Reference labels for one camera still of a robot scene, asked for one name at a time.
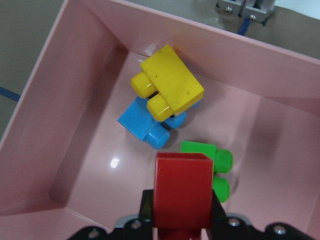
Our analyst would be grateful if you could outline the pink plastic box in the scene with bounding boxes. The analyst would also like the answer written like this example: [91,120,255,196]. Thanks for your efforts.
[0,0,320,240]

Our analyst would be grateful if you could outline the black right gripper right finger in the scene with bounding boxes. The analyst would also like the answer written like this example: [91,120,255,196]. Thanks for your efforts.
[208,190,228,240]

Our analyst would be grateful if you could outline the green toy block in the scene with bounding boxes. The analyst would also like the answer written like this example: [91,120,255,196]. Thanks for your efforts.
[180,140,234,203]

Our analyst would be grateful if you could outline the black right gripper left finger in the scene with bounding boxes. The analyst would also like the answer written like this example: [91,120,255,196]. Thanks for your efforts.
[136,189,154,240]

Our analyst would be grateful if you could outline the yellow toy block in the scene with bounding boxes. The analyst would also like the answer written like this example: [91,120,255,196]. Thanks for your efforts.
[130,44,204,122]

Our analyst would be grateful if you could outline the blue toy block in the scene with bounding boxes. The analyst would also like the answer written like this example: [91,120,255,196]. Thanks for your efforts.
[117,97,188,150]

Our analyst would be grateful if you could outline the red toy block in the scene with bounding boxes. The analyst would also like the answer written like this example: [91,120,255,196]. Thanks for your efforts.
[153,152,213,240]

